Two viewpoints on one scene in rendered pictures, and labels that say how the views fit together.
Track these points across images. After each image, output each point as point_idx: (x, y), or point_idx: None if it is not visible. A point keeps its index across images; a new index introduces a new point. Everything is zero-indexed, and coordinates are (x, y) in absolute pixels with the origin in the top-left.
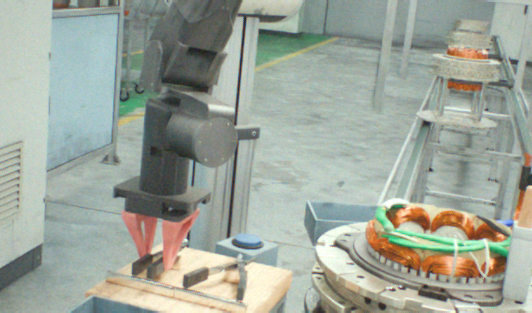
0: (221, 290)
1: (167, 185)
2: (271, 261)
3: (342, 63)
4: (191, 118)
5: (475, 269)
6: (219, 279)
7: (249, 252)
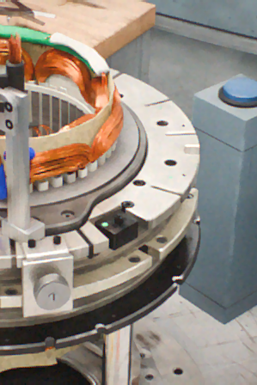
0: None
1: None
2: (230, 134)
3: None
4: None
5: None
6: (29, 23)
7: (205, 93)
